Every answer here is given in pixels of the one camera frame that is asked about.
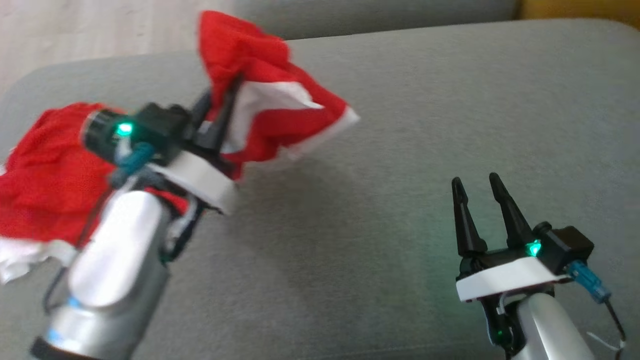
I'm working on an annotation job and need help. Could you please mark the blue left cable connector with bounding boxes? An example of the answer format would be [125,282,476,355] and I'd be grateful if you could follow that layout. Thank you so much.
[111,142,157,187]

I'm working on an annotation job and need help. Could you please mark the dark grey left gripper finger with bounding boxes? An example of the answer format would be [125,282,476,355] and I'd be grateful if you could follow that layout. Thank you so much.
[207,75,246,151]
[191,90,214,132]

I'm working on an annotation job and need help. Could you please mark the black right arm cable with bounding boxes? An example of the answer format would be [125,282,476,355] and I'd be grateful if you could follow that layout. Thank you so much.
[600,297,629,347]

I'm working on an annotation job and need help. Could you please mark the large grey sofa cushion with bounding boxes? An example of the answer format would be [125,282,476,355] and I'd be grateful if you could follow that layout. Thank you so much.
[0,19,640,360]

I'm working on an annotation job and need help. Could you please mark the white right cable label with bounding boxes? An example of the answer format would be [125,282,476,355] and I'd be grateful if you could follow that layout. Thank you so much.
[586,331,627,352]

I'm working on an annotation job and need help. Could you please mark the red and white basketball jersey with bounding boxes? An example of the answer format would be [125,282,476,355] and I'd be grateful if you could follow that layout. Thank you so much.
[0,102,193,286]

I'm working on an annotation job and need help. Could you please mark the blue right cable connector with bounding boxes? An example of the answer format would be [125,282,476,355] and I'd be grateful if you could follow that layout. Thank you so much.
[567,260,612,304]

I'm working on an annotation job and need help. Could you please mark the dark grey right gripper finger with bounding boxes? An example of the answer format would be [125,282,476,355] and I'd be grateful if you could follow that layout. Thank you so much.
[489,172,536,250]
[451,176,489,259]

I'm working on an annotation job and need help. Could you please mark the red shorts with white trim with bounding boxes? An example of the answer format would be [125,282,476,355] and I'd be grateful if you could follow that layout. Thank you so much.
[197,10,361,181]

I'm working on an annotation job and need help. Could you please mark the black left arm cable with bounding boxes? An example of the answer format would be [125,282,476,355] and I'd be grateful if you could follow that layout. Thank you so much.
[42,185,117,314]

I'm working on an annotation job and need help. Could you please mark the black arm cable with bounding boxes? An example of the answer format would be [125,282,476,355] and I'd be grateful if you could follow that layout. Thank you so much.
[600,297,629,347]
[42,185,117,314]

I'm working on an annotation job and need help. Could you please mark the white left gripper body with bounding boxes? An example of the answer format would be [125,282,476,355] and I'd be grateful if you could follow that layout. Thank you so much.
[150,122,239,217]

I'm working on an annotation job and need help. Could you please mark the blue cable connector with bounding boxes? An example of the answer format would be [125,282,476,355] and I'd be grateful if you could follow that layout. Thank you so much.
[111,142,157,187]
[567,260,612,304]

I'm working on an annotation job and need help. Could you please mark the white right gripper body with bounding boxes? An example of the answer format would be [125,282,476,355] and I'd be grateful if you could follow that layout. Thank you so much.
[455,244,571,304]

